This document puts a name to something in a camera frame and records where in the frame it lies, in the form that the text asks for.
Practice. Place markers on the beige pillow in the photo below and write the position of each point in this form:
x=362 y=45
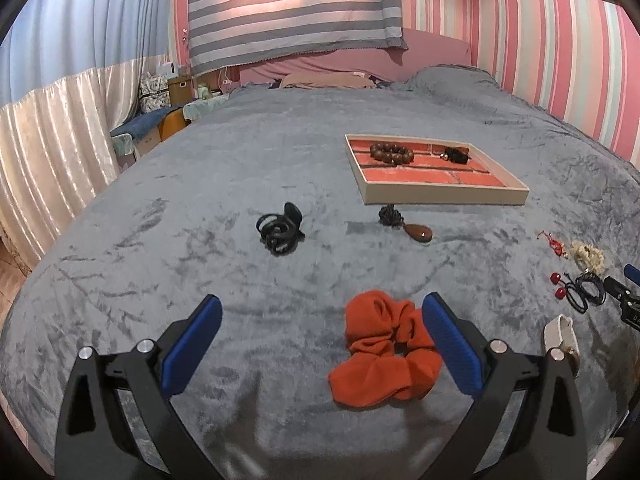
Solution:
x=325 y=80

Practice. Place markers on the beige fuzzy scrunchie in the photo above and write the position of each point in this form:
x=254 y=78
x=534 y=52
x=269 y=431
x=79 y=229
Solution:
x=590 y=257

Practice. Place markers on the black hair claw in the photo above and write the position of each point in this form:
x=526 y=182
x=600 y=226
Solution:
x=293 y=215

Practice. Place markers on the orange scrunchie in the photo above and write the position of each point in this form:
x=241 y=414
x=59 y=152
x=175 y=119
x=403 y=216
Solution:
x=380 y=360

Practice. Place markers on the grey plush bed blanket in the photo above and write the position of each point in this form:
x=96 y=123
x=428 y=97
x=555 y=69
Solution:
x=225 y=170

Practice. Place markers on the blue folded cloth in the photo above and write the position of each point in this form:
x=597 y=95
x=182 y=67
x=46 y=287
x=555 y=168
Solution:
x=140 y=124

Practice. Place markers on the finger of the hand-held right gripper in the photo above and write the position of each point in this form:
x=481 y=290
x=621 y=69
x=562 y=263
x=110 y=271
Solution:
x=633 y=273
x=620 y=292

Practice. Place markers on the orange stool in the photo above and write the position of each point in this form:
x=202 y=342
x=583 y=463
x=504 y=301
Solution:
x=172 y=125

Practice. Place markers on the beige tray with brick-print lining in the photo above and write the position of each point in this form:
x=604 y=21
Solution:
x=450 y=196

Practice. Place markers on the small white box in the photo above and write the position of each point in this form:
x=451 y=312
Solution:
x=169 y=69

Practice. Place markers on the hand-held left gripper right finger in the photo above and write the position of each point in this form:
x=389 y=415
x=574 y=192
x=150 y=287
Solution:
x=452 y=345

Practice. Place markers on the red knotted charm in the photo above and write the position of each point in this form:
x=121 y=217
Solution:
x=556 y=246

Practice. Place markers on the floral storage box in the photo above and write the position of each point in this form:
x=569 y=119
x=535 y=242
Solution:
x=152 y=92

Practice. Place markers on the pink headboard cover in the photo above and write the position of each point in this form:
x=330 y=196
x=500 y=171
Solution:
x=430 y=50

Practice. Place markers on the pale green cloth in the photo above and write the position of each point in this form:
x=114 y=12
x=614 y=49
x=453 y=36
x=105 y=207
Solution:
x=207 y=106

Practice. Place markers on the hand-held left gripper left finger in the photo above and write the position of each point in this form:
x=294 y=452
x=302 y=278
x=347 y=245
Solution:
x=192 y=345

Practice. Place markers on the small black hair clip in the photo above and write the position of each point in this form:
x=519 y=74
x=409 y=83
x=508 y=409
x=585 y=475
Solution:
x=457 y=155

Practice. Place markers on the striped grey pink pillow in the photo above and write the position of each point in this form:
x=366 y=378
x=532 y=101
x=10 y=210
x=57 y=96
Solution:
x=295 y=10

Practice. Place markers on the blue-grey curtain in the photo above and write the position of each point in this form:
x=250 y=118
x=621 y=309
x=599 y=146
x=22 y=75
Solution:
x=75 y=20

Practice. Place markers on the brown cardboard box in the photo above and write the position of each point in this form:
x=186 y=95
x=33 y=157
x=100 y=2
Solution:
x=179 y=91

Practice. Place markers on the cream satin curtain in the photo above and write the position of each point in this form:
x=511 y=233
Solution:
x=60 y=150

